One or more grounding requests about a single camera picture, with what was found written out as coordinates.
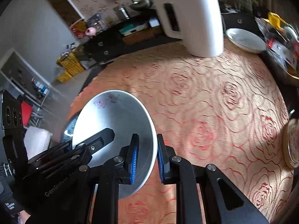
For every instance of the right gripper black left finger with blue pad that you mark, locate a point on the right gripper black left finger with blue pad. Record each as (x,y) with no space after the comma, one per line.
(119,170)

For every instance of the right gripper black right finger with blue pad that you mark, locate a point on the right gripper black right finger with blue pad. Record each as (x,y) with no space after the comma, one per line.
(203,194)

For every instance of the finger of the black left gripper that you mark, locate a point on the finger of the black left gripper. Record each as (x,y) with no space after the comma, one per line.
(95,143)

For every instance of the blue patterned ceramic bowl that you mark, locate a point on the blue patterned ceramic bowl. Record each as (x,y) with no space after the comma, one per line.
(67,132)

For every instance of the small white bowl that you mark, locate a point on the small white bowl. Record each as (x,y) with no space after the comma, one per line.
(125,115)

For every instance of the white chair cushion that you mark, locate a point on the white chair cushion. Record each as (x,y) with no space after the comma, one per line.
(36,140)

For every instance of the red folding chair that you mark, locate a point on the red folding chair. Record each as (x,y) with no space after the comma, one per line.
(26,112)

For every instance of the yellow plastic crates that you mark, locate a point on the yellow plastic crates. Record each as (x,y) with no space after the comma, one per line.
(71,67)

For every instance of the rose patterned tablecloth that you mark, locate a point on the rose patterned tablecloth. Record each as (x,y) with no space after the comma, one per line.
(226,110)

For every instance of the white shelf unit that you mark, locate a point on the white shelf unit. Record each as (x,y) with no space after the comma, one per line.
(20,79)

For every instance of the pink round gadget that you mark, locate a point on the pink round gadget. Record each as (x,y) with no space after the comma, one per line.
(91,31)

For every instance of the red gift box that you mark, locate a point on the red gift box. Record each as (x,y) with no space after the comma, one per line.
(79,28)

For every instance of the black sideboard cabinet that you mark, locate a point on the black sideboard cabinet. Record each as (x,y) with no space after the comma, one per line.
(110,44)

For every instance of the white plate with rim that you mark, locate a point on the white plate with rim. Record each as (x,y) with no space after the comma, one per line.
(246,40)

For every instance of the white electric kettle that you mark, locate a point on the white electric kettle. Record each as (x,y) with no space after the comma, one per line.
(199,22)

